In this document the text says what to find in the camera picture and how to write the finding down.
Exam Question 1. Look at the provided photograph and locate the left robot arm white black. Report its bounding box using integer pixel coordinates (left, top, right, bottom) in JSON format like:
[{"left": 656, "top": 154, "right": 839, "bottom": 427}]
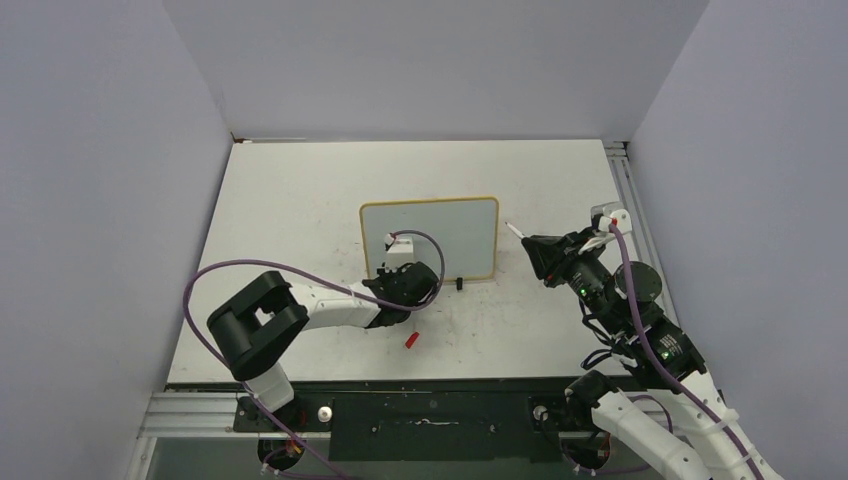
[{"left": 206, "top": 262, "right": 440, "bottom": 431}]

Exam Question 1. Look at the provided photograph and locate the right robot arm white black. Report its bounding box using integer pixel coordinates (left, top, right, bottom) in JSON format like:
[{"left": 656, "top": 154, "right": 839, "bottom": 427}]
[{"left": 520, "top": 227, "right": 780, "bottom": 479}]

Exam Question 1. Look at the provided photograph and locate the red marker cap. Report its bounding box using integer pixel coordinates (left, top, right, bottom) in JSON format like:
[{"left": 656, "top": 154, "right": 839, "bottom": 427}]
[{"left": 404, "top": 332, "right": 420, "bottom": 349}]

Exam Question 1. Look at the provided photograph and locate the white marker pen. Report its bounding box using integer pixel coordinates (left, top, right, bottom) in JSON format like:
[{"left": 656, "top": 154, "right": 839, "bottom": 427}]
[{"left": 504, "top": 221, "right": 525, "bottom": 239}]

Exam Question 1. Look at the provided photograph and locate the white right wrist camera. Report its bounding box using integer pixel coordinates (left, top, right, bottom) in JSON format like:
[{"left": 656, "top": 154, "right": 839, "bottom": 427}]
[{"left": 578, "top": 202, "right": 633, "bottom": 254}]

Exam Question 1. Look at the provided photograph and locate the yellow framed whiteboard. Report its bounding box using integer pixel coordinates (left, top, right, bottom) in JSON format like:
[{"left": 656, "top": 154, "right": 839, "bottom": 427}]
[{"left": 359, "top": 196, "right": 500, "bottom": 282}]

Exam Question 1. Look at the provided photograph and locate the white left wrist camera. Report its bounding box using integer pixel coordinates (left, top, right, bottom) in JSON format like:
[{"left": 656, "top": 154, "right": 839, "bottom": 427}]
[{"left": 383, "top": 233, "right": 415, "bottom": 271}]

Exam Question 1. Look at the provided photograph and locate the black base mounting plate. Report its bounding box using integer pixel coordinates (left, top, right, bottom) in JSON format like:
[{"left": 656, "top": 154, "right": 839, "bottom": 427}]
[{"left": 225, "top": 374, "right": 700, "bottom": 465}]

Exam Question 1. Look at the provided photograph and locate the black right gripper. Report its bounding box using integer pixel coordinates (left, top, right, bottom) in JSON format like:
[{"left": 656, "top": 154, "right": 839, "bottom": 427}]
[{"left": 521, "top": 224, "right": 622, "bottom": 333}]

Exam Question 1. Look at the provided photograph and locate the aluminium rail right side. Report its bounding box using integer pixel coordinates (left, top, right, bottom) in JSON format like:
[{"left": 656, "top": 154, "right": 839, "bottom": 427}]
[{"left": 602, "top": 141, "right": 682, "bottom": 329}]

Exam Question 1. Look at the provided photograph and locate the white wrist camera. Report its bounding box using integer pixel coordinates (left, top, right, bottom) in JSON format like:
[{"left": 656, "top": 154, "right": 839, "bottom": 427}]
[
  {"left": 578, "top": 202, "right": 633, "bottom": 254},
  {"left": 383, "top": 233, "right": 415, "bottom": 271}
]

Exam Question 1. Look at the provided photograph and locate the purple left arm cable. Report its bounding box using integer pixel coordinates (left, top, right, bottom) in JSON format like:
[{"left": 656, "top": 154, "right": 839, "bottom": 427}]
[{"left": 182, "top": 229, "right": 446, "bottom": 480}]

